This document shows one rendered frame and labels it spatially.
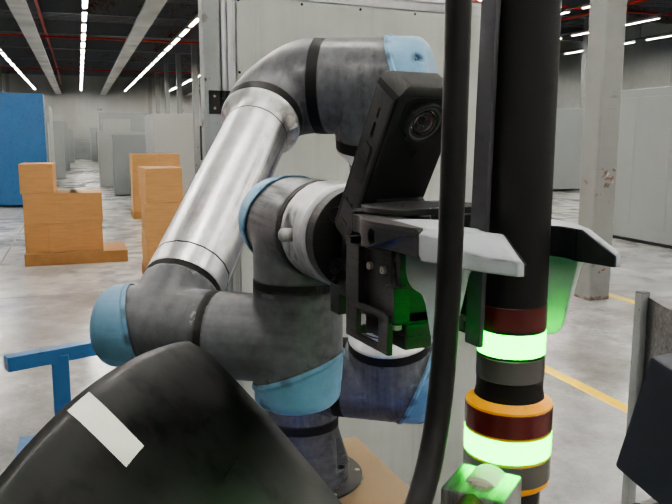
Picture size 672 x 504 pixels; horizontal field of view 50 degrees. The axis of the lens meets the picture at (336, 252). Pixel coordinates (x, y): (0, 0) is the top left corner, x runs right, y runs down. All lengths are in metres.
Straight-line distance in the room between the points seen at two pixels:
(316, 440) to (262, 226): 0.56
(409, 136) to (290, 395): 0.26
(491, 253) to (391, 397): 0.70
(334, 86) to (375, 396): 0.43
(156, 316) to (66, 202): 8.86
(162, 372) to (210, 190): 0.39
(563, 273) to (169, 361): 0.20
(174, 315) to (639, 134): 11.08
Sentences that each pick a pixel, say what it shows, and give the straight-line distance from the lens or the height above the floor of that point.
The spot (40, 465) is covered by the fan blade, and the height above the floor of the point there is 1.44.
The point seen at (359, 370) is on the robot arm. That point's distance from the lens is 1.01.
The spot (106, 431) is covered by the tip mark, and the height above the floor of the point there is 1.43.
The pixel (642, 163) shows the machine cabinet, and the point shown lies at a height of 1.17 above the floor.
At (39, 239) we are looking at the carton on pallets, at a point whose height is 0.31.
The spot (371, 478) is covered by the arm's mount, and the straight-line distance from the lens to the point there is 1.14.
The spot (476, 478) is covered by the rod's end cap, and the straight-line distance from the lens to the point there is 0.35.
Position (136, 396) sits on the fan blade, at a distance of 0.34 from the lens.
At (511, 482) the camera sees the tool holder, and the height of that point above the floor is 1.39.
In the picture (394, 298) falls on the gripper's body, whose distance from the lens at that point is 0.39.
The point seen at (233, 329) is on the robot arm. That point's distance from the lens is 0.59.
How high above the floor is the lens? 1.55
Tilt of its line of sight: 9 degrees down
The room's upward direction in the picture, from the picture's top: straight up
